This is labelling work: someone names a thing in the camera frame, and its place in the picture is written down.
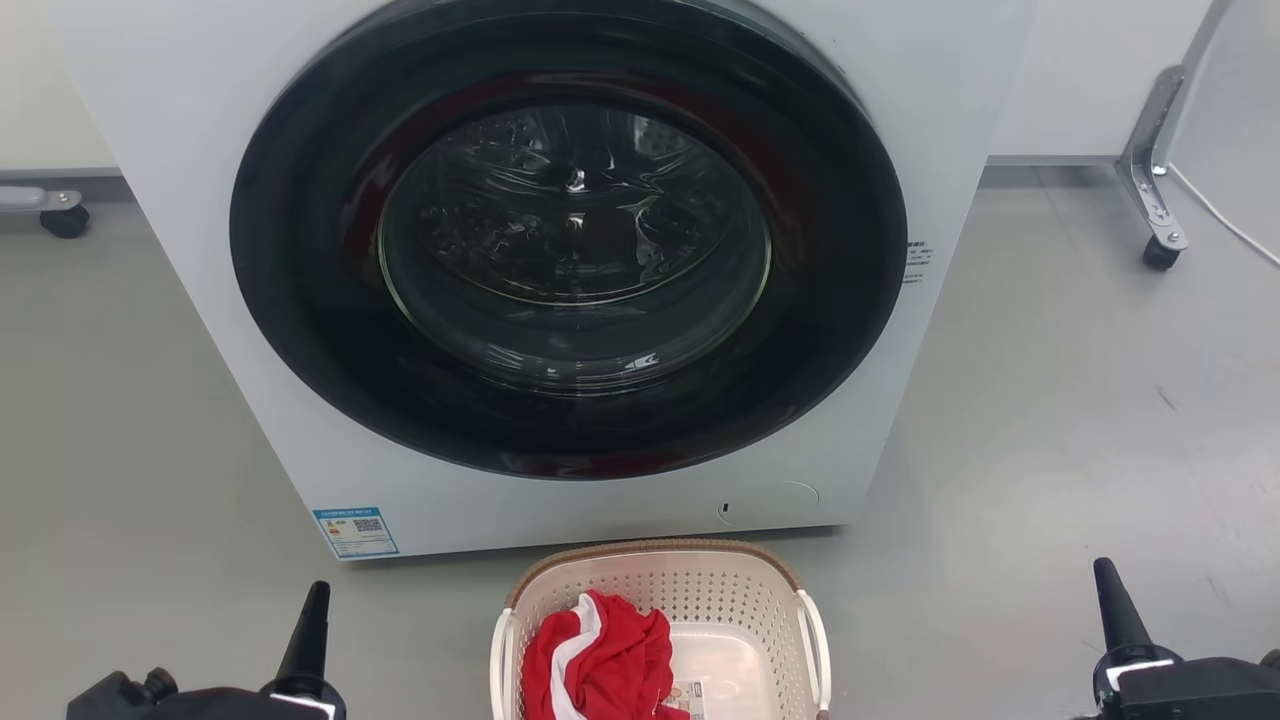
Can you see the red and white garment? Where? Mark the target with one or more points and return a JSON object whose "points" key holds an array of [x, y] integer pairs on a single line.
{"points": [[620, 660]]}

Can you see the grey metal foot bar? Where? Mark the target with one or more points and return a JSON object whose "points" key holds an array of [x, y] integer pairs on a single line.
{"points": [[28, 198]]}

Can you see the blue energy label sticker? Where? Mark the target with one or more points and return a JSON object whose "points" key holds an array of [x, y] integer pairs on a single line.
{"points": [[356, 532]]}

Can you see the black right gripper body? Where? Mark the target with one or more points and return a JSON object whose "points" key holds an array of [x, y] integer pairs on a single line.
{"points": [[1200, 692]]}

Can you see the black caster wheel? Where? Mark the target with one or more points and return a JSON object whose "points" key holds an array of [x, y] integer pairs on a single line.
{"points": [[1161, 254], [65, 221]]}

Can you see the silver metal bracket leg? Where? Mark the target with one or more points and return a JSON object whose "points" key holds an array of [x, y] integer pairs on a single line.
{"points": [[1152, 160]]}

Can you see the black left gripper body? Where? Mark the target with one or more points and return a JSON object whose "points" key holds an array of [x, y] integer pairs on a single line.
{"points": [[200, 705]]}

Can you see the white front-load washing machine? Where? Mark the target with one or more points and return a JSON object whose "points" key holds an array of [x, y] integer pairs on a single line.
{"points": [[180, 220]]}

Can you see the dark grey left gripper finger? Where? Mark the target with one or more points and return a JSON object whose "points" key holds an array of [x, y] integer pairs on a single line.
{"points": [[305, 640]]}

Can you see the small text sticker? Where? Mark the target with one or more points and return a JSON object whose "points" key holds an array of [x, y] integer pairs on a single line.
{"points": [[916, 263]]}

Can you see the white partition panel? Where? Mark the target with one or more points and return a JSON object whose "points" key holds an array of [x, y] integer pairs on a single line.
{"points": [[45, 95], [1090, 75]]}

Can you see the black round washer door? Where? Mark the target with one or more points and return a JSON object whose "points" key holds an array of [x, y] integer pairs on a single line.
{"points": [[300, 300]]}

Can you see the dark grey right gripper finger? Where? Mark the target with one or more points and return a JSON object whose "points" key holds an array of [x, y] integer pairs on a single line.
{"points": [[1120, 615]]}

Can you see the small paper label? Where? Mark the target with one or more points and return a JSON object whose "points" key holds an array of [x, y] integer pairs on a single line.
{"points": [[687, 696]]}

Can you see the cream perforated laundry basket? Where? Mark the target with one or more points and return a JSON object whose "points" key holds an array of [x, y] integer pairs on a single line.
{"points": [[740, 605]]}

